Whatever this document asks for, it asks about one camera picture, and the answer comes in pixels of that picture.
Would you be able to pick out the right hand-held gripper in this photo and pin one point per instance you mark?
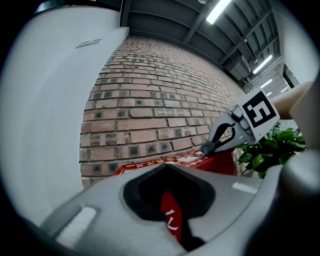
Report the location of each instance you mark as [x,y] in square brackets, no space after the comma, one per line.
[260,112]

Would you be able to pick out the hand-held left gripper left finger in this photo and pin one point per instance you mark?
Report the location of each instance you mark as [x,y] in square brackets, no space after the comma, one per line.
[105,217]

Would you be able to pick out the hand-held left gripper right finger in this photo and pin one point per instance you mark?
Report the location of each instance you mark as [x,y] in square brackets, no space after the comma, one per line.
[225,200]

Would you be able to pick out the red fire extinguisher box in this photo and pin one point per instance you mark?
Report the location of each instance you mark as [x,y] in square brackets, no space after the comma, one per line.
[195,162]

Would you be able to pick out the person's right forearm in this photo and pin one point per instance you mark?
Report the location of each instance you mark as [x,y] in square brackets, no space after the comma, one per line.
[287,102]

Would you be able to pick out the green potted plant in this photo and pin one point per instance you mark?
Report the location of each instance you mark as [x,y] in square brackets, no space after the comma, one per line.
[275,150]

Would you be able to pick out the long ceiling light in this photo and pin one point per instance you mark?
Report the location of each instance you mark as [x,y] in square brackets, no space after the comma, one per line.
[262,64]
[218,11]
[269,93]
[266,83]

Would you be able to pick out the grey ceiling air unit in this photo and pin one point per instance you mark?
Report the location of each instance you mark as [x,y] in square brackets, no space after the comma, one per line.
[237,67]

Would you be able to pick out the round ceiling smoke detector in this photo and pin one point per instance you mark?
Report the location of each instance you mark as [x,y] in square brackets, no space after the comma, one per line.
[202,1]

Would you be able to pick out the grey wall sign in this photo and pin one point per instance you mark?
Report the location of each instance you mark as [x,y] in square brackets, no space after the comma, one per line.
[88,43]

